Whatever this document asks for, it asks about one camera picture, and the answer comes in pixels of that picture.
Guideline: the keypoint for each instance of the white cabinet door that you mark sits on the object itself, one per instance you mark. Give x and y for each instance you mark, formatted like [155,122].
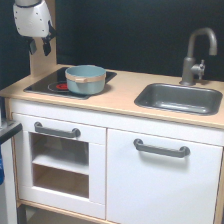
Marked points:
[145,188]

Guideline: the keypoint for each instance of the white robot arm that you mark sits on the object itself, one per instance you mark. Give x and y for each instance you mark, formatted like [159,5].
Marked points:
[33,20]

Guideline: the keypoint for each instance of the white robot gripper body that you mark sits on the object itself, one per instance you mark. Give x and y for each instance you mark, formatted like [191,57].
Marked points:
[32,18]

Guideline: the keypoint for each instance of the dark grey sink basin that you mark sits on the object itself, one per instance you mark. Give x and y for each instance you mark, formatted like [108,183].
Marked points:
[183,99]

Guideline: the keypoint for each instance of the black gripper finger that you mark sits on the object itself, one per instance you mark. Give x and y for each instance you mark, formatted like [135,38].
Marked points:
[46,43]
[32,46]

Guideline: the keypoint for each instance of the teal pot with wooden rim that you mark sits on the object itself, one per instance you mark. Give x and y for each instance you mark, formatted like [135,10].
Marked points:
[85,79]

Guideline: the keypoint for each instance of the grey table edge at left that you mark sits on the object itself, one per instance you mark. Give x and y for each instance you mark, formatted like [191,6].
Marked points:
[8,130]

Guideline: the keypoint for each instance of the blue object at left edge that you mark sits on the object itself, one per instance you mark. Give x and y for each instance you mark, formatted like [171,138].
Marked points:
[1,169]

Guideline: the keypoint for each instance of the black toy stovetop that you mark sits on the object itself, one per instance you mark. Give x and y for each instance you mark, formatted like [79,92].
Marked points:
[55,84]

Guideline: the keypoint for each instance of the grey cabinet door handle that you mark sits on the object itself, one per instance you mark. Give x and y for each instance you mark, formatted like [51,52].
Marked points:
[180,153]

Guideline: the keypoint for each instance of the wooden toy kitchen frame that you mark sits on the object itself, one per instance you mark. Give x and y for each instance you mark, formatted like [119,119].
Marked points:
[118,104]

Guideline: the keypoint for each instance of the grey oven door handle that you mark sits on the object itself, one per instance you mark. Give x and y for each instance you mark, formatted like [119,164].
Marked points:
[74,133]

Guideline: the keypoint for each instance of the white oven door with window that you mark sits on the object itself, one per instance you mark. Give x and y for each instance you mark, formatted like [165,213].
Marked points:
[63,173]

